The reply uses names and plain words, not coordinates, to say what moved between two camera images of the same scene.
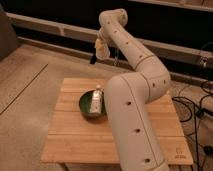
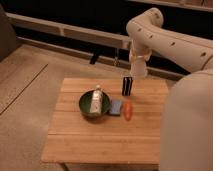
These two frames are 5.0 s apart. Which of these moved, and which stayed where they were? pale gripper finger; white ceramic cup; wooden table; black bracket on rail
Moved: pale gripper finger; white ceramic cup
Stayed: wooden table; black bracket on rail
